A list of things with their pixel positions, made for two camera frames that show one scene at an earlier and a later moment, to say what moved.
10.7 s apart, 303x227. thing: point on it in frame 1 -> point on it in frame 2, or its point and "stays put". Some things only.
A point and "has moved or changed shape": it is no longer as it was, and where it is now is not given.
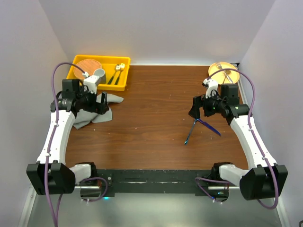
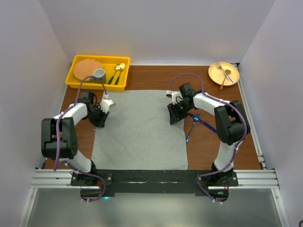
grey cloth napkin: [84, 117] has moved or changed shape
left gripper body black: [88, 101] -> [97, 117]
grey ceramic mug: [100, 73] stays put
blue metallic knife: [208, 126] stays put
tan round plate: [227, 77] stays put
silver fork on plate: [218, 65] stays put
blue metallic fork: [186, 140] stays put
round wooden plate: [87, 65] stays put
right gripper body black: [212, 106] -> [179, 111]
